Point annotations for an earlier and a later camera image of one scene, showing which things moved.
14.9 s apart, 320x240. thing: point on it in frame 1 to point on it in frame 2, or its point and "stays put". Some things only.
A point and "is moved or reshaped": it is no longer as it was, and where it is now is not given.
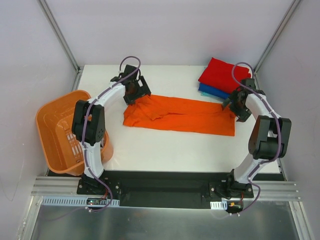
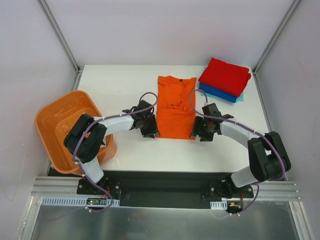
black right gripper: [235, 107] to [199, 129]
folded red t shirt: [219, 74] stays put
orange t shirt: [181, 115] is moved or reshaped
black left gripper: [137, 92] to [150, 125]
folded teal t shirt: [208, 95] stays put
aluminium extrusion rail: [271, 190] stays put
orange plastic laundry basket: [64, 152] stays put
